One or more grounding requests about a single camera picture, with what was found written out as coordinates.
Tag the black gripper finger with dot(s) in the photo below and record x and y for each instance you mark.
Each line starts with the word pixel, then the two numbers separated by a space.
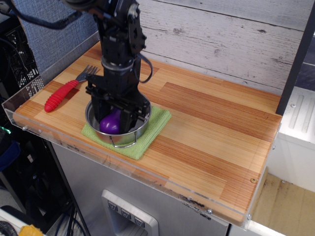
pixel 128 118
pixel 102 106

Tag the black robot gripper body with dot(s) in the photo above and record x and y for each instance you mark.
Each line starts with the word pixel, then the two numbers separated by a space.
pixel 121 84

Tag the purple toy eggplant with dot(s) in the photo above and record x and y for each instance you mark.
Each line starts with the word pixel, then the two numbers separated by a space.
pixel 110 124

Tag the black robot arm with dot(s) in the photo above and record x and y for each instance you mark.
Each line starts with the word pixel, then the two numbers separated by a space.
pixel 122 40

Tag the green folded cloth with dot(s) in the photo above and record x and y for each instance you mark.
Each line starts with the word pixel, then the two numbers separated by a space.
pixel 157 122

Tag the blue fabric panel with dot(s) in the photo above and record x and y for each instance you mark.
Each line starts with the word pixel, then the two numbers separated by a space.
pixel 49 45

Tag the clear acrylic table guard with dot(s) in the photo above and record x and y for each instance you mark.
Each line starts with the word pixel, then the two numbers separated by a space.
pixel 201 173

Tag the stainless steel cabinet with dispenser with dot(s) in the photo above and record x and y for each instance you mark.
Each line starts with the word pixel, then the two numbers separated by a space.
pixel 111 192

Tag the black plastic crate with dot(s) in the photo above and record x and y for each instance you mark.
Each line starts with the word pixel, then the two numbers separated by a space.
pixel 21 61

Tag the yellow object bottom left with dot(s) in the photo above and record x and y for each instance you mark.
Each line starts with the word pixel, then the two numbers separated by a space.
pixel 30 230

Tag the white appliance top right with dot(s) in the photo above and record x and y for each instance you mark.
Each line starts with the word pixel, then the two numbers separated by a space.
pixel 292 156

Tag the silver metal bowl with handles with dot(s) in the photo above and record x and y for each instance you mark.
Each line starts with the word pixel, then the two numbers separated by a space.
pixel 118 140

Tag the red handled grey fork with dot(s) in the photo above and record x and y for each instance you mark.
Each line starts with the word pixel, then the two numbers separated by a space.
pixel 57 97

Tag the black vertical post right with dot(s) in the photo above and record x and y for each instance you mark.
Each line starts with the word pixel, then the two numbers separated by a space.
pixel 297 63

